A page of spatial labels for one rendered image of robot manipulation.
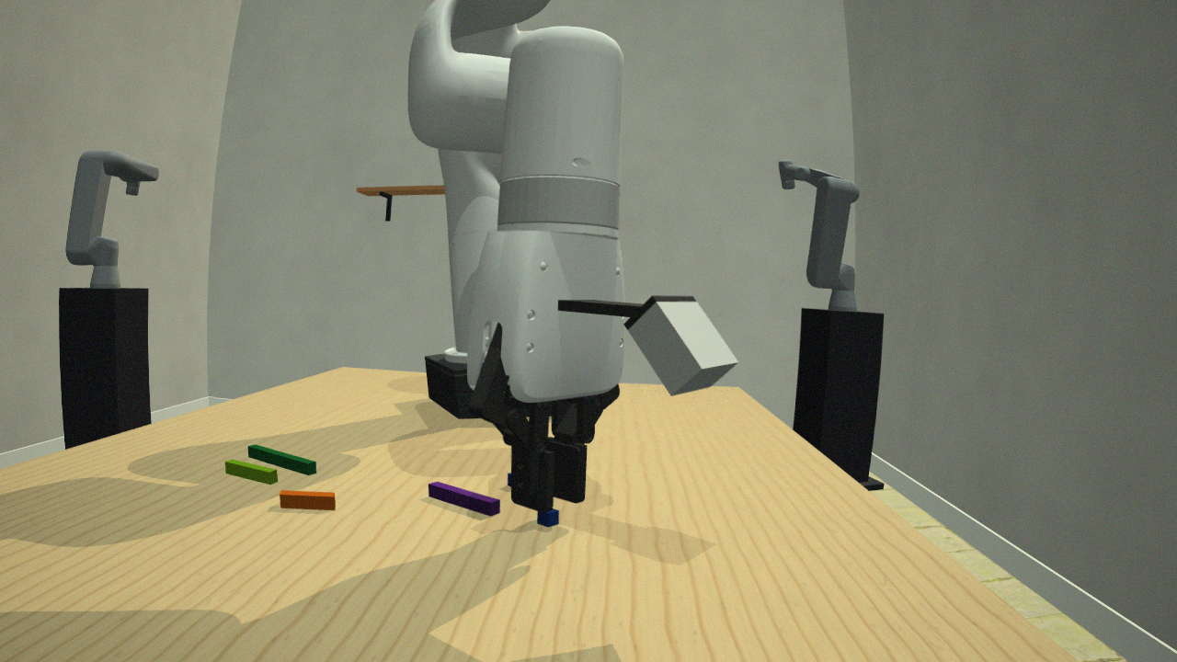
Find lime green rod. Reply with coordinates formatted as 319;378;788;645
225;461;278;485

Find orange rod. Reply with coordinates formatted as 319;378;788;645
280;490;335;510

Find purple rod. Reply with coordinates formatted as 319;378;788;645
428;482;500;516

